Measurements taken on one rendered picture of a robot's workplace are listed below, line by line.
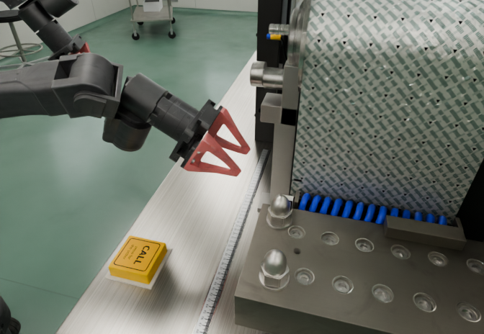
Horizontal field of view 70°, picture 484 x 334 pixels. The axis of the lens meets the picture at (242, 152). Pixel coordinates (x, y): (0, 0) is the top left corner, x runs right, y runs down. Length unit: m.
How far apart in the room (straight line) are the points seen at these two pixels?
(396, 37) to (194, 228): 0.46
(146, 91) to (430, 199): 0.43
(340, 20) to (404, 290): 0.32
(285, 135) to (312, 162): 0.10
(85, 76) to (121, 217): 1.62
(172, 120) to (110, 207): 1.68
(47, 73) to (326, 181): 0.41
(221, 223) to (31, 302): 1.32
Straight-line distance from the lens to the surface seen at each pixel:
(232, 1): 6.34
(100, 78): 0.51
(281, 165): 0.63
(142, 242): 0.64
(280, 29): 0.48
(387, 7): 0.46
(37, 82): 0.53
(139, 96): 0.52
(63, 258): 1.98
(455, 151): 0.52
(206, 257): 0.63
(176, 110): 0.51
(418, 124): 0.49
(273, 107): 0.56
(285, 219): 0.48
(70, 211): 2.22
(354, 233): 0.51
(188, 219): 0.69
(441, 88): 0.47
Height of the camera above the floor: 1.39
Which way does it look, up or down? 34 degrees down
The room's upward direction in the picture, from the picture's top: straight up
